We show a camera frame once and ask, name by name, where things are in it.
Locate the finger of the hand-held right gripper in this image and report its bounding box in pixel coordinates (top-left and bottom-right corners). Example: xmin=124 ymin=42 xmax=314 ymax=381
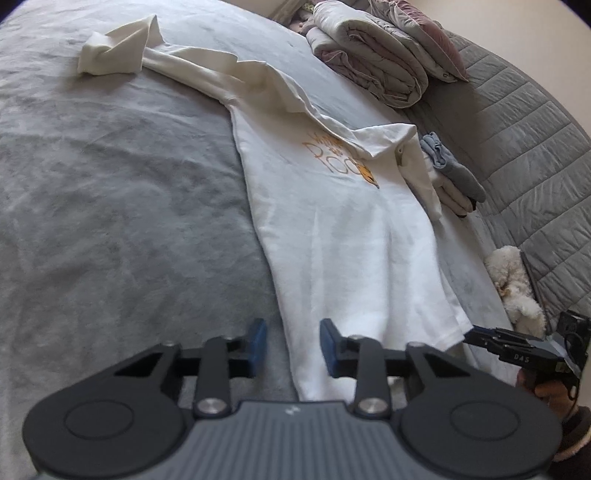
xmin=463 ymin=331 xmax=525 ymax=366
xmin=472 ymin=326 xmax=527 ymax=344

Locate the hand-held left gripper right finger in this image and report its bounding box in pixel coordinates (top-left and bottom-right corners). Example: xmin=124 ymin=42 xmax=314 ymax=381
xmin=320 ymin=318 xmax=467 ymax=418

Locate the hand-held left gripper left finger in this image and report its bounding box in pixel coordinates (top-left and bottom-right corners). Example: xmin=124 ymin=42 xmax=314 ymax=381
xmin=113 ymin=318 xmax=269 ymax=418

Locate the white printed sweatshirt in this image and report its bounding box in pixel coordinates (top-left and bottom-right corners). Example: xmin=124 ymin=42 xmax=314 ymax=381
xmin=76 ymin=14 xmax=478 ymax=402

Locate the person's right forearm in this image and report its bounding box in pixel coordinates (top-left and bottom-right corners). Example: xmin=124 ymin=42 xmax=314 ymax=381
xmin=551 ymin=405 xmax=591 ymax=463

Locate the person's right hand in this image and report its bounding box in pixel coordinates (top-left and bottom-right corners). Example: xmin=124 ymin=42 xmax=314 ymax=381
xmin=516 ymin=368 xmax=578 ymax=423

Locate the white plush toy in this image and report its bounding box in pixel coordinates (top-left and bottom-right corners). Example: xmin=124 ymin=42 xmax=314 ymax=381
xmin=484 ymin=246 xmax=546 ymax=340

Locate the folded cream garment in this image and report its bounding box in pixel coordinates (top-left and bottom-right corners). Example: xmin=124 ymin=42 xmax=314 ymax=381
xmin=427 ymin=161 xmax=478 ymax=217

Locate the folded grey-blue garment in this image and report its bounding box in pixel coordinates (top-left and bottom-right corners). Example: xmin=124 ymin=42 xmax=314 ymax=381
xmin=419 ymin=131 xmax=486 ymax=204

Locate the grey quilted headboard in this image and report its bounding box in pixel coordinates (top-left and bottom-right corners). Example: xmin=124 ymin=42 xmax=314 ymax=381
xmin=402 ymin=32 xmax=591 ymax=324

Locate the bed with grey sheet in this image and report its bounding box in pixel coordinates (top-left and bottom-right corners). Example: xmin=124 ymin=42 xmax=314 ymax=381
xmin=0 ymin=0 xmax=522 ymax=480

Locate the folded grey pink quilt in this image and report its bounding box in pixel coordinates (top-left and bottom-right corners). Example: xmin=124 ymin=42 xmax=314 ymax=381
xmin=305 ymin=0 xmax=430 ymax=110

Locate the pink pillow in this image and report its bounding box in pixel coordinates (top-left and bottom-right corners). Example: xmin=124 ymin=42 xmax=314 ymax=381
xmin=369 ymin=0 xmax=469 ymax=84

